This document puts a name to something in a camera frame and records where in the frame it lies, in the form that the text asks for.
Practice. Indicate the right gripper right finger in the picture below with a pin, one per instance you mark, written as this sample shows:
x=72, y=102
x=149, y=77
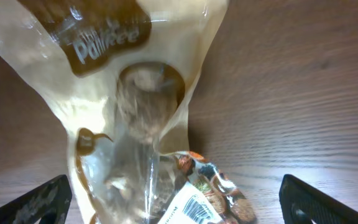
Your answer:
x=302, y=203

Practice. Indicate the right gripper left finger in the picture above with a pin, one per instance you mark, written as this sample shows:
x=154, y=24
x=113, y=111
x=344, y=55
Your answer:
x=48, y=203

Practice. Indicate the white brown mushroom pouch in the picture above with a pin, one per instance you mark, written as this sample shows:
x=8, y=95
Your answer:
x=119, y=75

